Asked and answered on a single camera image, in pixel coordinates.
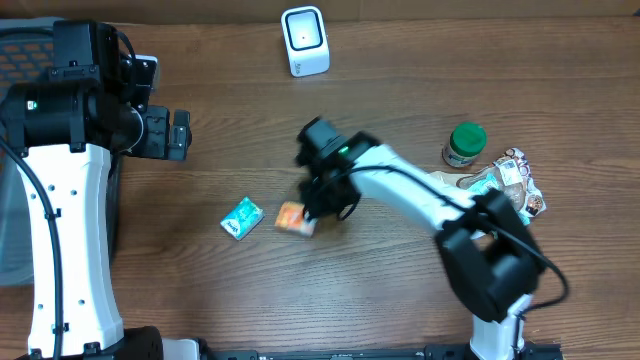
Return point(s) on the light teal wrapper pack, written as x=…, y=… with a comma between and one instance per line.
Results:
x=513, y=186

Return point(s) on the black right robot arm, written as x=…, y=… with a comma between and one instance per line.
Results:
x=491, y=260

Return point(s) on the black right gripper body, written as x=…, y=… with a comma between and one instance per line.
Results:
x=323, y=201

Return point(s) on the green lid jar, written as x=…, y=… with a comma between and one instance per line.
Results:
x=465, y=143

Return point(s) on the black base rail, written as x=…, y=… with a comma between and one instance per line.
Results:
x=429, y=352

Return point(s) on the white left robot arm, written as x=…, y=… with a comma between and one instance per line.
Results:
x=64, y=134

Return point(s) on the teal tissue pack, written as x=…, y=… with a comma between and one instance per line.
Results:
x=242, y=219

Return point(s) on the beige clear snack bag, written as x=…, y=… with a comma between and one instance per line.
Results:
x=513, y=159

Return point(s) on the orange tissue pack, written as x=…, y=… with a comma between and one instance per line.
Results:
x=292, y=218

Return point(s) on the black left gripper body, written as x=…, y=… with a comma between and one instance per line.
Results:
x=155, y=137

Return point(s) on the white barcode scanner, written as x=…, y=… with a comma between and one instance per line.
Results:
x=306, y=41

